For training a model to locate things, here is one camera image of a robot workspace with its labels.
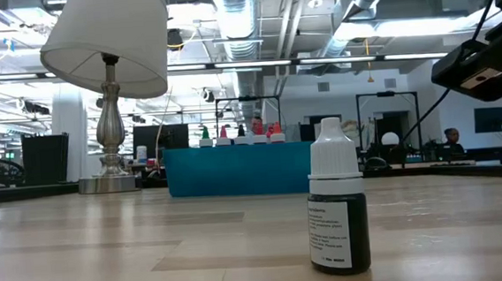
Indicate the dark dropper bottle white label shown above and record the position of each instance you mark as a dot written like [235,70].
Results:
[359,235]

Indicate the red food coloring bottle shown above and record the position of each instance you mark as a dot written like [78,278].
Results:
[277,134]

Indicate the magenta food coloring bottle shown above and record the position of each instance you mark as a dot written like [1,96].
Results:
[259,135]

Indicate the ceiling light strip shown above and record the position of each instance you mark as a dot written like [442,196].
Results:
[338,59]
[418,55]
[250,64]

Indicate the person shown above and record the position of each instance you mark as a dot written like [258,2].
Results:
[452,139]

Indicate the black background table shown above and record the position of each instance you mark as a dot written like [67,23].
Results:
[500,152]

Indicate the white globe lamp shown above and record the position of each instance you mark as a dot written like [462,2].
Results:
[389,139]

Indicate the blue plastic tray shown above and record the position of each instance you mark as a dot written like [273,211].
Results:
[240,172]

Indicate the white cup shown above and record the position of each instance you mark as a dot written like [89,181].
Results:
[141,154]

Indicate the white shade silver table lamp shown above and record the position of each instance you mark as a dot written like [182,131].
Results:
[106,35]

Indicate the black cabinet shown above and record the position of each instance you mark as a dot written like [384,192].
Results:
[46,159]

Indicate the black wall monitor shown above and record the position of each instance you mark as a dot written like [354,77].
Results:
[492,119]

